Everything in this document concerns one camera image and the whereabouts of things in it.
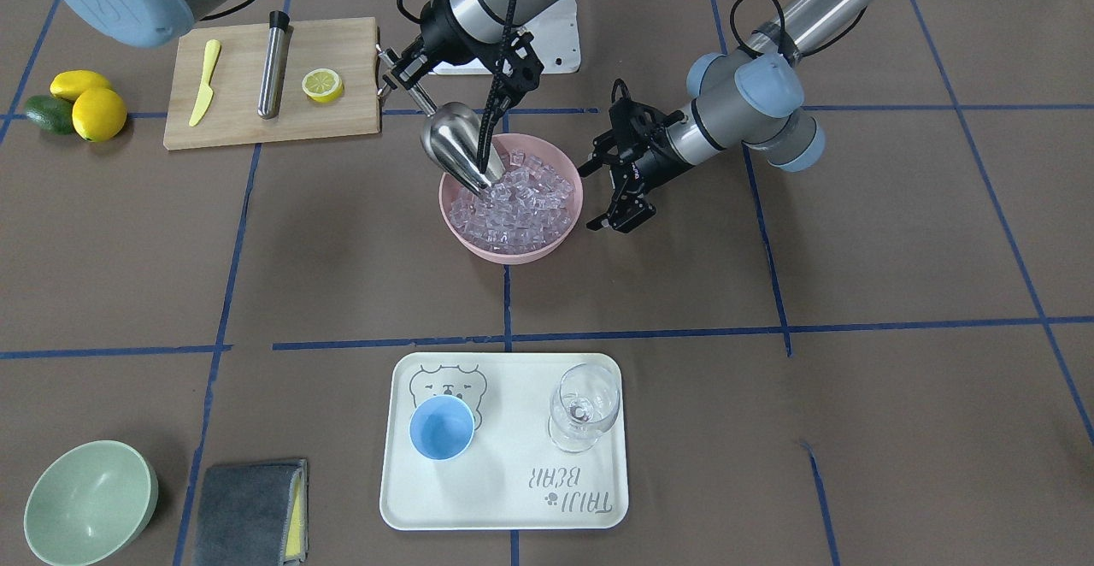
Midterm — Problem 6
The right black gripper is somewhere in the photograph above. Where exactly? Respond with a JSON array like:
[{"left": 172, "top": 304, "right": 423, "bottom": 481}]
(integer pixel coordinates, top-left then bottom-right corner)
[{"left": 376, "top": 0, "right": 544, "bottom": 111}]

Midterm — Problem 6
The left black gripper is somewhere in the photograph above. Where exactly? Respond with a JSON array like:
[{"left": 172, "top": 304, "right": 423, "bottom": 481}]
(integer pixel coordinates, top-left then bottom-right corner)
[{"left": 578, "top": 79, "right": 694, "bottom": 233}]

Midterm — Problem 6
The metal ice scoop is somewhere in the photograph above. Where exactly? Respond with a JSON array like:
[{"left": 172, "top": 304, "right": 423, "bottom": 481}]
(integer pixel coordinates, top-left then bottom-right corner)
[{"left": 399, "top": 80, "right": 505, "bottom": 196}]

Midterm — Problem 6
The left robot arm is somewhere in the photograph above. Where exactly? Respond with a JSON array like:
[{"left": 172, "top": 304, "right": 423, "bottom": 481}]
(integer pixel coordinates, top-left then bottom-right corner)
[{"left": 579, "top": 0, "right": 874, "bottom": 233}]

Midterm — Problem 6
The clear ice cubes pile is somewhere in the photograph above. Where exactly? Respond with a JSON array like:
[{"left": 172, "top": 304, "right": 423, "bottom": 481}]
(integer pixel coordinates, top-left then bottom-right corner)
[{"left": 443, "top": 150, "right": 577, "bottom": 256}]

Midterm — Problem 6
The blue plastic cup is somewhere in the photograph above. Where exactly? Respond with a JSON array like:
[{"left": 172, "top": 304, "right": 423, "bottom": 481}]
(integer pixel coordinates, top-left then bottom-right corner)
[{"left": 408, "top": 394, "right": 477, "bottom": 461}]

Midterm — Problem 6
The wooden cutting board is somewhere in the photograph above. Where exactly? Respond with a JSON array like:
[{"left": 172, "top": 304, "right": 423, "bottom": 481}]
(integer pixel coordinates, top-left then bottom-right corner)
[{"left": 163, "top": 18, "right": 382, "bottom": 151}]

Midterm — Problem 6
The half lemon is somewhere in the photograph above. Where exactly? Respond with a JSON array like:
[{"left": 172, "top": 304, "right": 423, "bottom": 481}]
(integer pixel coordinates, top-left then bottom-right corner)
[{"left": 301, "top": 68, "right": 344, "bottom": 103}]

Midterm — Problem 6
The pink bowl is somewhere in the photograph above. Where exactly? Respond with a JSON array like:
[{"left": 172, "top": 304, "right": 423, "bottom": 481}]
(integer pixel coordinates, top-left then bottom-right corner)
[{"left": 438, "top": 132, "right": 585, "bottom": 265}]

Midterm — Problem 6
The yellow plastic knife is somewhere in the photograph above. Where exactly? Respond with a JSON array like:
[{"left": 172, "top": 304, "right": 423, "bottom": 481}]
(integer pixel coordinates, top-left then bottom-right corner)
[{"left": 188, "top": 39, "right": 222, "bottom": 128}]

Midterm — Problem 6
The clear wine glass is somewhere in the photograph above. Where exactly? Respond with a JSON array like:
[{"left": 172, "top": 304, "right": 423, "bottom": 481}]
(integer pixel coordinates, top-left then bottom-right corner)
[{"left": 548, "top": 363, "right": 622, "bottom": 453}]

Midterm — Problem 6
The cream serving tray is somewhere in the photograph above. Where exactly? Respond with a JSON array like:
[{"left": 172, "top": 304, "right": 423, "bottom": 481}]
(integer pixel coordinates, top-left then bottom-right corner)
[{"left": 379, "top": 353, "right": 629, "bottom": 530}]

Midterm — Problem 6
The yellow lemon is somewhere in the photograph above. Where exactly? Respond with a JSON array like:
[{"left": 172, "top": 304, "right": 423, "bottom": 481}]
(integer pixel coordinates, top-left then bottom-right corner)
[
  {"left": 72, "top": 86, "right": 128, "bottom": 142},
  {"left": 50, "top": 68, "right": 113, "bottom": 103}
]

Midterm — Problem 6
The green avocado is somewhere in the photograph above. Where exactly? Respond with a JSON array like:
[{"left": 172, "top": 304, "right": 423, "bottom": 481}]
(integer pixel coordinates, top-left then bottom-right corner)
[{"left": 24, "top": 95, "right": 77, "bottom": 136}]

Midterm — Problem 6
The grey yellow sponge cloth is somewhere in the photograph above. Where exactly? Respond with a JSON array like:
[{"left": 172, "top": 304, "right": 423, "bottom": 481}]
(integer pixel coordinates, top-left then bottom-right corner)
[{"left": 193, "top": 458, "right": 309, "bottom": 565}]

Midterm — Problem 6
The green bowl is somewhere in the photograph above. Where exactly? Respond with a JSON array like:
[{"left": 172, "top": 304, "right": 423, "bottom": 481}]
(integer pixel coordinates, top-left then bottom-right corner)
[{"left": 23, "top": 440, "right": 159, "bottom": 565}]

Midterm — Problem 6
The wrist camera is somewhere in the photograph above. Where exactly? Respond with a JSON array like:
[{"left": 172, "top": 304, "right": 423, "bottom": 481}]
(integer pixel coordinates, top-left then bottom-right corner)
[{"left": 609, "top": 79, "right": 665, "bottom": 161}]

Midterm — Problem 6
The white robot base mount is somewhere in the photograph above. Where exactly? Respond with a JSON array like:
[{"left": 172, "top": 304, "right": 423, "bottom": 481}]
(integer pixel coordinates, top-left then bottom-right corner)
[{"left": 427, "top": 0, "right": 582, "bottom": 76}]

